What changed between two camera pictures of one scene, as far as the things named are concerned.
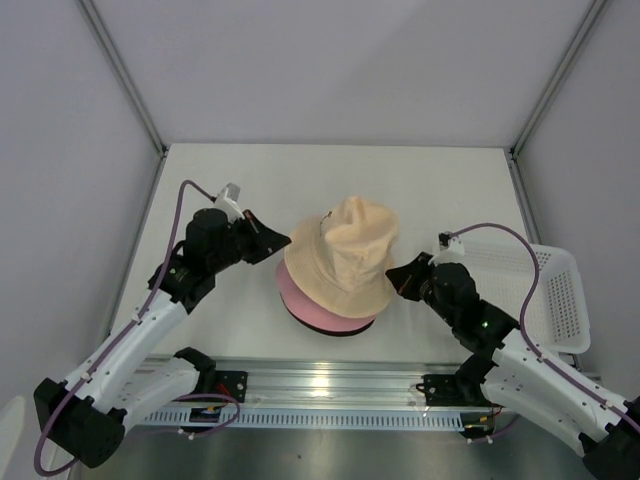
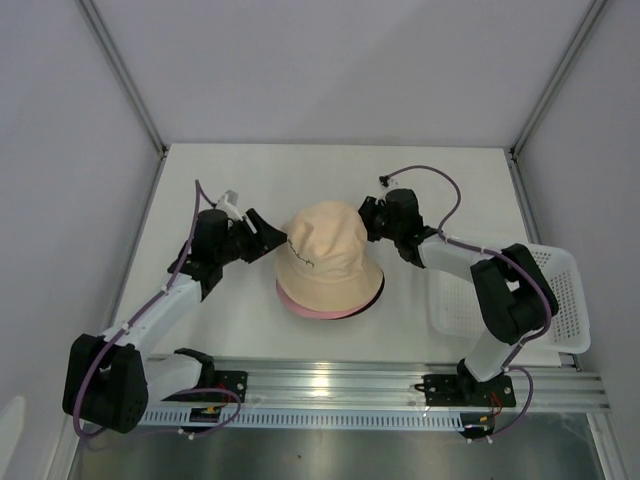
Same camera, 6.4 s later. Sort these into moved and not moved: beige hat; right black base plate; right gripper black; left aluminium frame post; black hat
Moved: black hat; beige hat; right gripper black
Not moved: right black base plate; left aluminium frame post
